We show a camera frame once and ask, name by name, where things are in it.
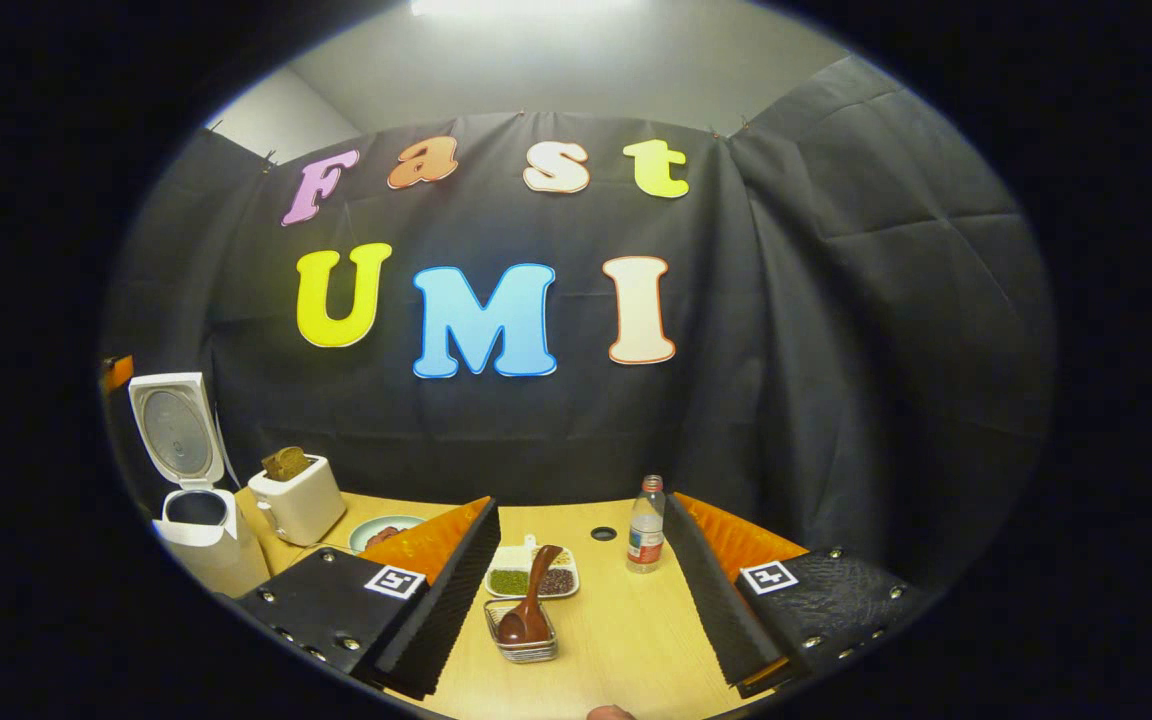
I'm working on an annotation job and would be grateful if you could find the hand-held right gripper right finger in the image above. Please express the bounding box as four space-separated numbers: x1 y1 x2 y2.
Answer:
663 492 922 699

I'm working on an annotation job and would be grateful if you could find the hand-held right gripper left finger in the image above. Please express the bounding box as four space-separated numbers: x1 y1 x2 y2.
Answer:
234 497 502 701

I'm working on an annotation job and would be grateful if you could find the white divided rice dish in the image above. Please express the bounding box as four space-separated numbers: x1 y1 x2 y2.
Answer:
484 535 581 600

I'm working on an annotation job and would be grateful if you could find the brown wooden spoon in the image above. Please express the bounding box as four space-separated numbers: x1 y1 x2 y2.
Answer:
496 545 565 646

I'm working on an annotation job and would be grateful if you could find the wire chopstick holder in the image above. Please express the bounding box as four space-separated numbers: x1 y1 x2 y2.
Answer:
483 598 560 665

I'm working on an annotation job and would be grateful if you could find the white rice cooker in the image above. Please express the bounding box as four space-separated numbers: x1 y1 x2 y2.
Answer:
128 372 272 598

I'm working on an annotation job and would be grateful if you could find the pale green plate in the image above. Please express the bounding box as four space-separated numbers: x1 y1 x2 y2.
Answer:
349 515 427 554

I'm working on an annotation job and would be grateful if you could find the clear plastic bottle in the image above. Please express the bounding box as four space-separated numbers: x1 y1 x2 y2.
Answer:
626 475 667 574

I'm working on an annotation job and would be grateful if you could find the white toaster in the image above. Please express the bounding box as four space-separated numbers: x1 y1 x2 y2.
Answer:
248 455 347 548

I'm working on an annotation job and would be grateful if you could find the brown bread slice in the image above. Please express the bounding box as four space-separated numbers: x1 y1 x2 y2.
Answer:
261 446 314 483

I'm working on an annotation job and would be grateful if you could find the black backdrop cloth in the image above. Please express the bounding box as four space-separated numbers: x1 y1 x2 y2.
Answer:
101 55 1057 591

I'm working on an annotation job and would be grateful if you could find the ceiling light panel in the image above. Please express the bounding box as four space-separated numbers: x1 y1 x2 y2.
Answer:
411 0 637 16

